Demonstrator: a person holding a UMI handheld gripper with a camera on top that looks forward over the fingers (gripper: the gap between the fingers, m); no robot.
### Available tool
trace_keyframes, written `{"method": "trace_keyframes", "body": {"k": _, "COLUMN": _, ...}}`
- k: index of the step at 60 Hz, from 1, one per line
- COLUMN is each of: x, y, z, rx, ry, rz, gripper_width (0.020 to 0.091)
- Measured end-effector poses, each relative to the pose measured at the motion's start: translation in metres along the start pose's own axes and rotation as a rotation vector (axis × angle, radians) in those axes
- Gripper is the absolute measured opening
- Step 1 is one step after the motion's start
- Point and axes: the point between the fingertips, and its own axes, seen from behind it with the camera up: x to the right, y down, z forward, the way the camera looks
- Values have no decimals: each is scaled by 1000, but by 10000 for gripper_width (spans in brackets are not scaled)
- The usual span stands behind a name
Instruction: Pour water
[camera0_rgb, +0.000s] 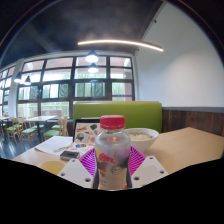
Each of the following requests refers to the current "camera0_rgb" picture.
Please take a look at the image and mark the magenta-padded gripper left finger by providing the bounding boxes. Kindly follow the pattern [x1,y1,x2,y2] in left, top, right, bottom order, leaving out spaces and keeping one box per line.
[56,147,98,190]

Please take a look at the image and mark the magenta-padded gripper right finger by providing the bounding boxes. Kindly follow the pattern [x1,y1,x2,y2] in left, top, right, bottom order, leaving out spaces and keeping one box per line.
[128,145,170,190]

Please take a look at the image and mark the clear red-capped drink bottle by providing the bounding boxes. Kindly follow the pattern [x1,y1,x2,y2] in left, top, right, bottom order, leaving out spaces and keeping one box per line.
[94,114,132,191]

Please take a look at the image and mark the small rectangular box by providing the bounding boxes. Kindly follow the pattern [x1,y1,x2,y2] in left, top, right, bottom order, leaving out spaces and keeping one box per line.
[59,150,81,161]

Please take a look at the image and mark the white bowl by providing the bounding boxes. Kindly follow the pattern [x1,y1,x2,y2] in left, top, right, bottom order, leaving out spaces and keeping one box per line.
[124,127,160,154]

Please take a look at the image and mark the white paper sheet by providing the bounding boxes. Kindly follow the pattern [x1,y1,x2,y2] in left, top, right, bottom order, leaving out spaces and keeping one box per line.
[34,135,75,156]

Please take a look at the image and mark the sticker-covered black laptop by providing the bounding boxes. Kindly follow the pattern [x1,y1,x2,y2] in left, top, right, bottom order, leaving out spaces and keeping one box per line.
[72,117,102,147]

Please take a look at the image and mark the green bench backrest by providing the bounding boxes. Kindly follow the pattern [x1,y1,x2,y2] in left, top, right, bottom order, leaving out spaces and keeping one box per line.
[72,101,164,135]

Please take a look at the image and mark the green-seated wooden chairs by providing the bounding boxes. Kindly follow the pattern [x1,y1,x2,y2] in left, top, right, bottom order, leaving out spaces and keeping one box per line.
[3,115,70,148]

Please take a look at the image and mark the wooden dining table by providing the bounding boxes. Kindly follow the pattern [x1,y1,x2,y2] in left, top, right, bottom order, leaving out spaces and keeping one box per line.
[24,115,58,143]

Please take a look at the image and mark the long curved ceiling light strip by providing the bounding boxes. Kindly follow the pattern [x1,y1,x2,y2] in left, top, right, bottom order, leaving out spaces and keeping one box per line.
[76,38,165,53]

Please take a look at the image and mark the cream mug with yellow handle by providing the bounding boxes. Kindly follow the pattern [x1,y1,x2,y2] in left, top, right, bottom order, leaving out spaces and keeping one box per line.
[37,159,67,176]

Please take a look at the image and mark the black-framed window wall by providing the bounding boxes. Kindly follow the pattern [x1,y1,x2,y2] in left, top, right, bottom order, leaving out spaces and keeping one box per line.
[0,54,136,119]

